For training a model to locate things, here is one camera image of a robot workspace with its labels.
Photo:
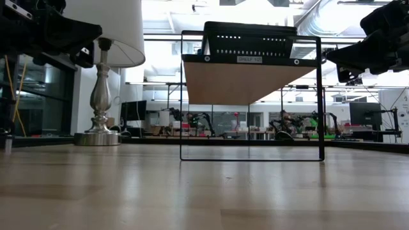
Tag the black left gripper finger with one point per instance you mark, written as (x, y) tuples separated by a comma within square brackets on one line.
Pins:
[(78, 32)]

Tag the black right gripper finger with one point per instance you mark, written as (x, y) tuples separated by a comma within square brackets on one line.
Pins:
[(361, 56)]

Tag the black plastic basket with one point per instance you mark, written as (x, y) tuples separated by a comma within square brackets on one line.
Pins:
[(255, 44)]

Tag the black background robot arm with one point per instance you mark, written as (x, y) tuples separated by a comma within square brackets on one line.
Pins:
[(195, 120)]

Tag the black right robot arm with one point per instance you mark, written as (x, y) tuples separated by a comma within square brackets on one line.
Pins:
[(390, 16)]

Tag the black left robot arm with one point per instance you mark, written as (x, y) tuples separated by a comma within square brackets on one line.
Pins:
[(48, 4)]

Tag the white shelf label sticker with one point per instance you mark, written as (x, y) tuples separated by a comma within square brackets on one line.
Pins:
[(249, 59)]

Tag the black computer monitor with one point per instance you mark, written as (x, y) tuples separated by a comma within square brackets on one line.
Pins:
[(133, 111), (365, 113)]

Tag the white shade silver table lamp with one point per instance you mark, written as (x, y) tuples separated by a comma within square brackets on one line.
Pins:
[(100, 96)]

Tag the white cylinder container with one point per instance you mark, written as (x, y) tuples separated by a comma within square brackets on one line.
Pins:
[(164, 119)]

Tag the black ceiling camera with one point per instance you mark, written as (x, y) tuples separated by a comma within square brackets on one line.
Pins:
[(356, 83)]

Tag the small grey post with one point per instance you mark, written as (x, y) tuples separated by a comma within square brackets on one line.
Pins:
[(8, 145)]

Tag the wooden shelf with black frame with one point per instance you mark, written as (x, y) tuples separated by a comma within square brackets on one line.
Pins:
[(236, 83)]

